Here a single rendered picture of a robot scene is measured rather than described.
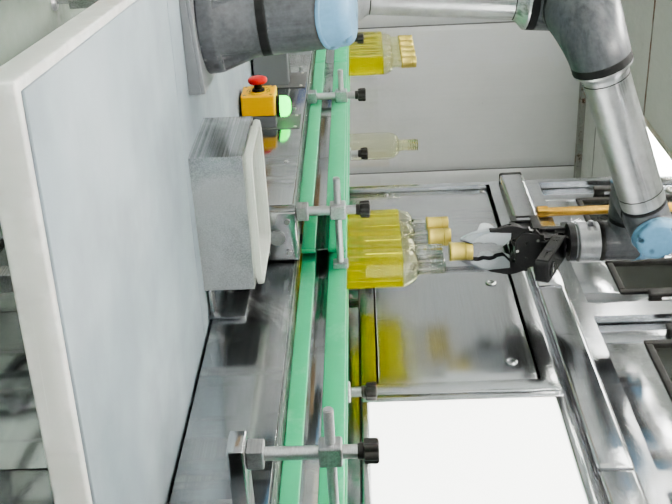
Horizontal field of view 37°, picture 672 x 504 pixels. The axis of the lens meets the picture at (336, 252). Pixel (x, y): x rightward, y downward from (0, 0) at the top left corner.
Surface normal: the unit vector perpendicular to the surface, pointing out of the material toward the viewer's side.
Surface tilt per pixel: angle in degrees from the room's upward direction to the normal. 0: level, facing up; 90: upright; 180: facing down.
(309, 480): 90
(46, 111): 0
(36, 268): 90
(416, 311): 90
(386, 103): 90
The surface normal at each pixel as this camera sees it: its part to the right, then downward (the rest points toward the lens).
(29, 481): -0.05, -0.89
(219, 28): 0.28, 0.29
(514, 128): -0.01, 0.47
